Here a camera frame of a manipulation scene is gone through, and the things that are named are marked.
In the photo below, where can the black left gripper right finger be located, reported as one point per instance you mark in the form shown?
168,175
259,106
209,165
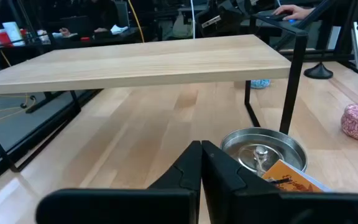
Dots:
222,180

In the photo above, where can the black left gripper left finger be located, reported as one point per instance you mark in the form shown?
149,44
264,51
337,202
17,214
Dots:
179,180

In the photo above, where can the silver candle tin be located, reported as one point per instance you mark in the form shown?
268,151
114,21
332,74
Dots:
275,146

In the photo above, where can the orange labelled tin can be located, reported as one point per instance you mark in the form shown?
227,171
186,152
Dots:
291,179

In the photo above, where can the blue patterned candle tin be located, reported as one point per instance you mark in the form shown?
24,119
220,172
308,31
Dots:
260,84

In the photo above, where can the black candlestick holder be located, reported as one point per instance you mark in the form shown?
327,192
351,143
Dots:
318,72

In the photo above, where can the person's hand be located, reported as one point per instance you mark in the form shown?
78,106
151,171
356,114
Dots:
291,12

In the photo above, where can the white crumpled paper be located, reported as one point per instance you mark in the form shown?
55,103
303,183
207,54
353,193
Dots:
118,29

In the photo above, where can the person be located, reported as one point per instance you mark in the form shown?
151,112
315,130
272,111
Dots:
95,15

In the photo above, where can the white cup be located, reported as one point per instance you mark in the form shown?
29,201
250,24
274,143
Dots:
12,32

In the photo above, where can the red cup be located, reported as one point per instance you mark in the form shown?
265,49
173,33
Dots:
3,39

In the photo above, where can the wooden shelf riser black frame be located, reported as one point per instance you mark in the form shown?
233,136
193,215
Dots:
135,62

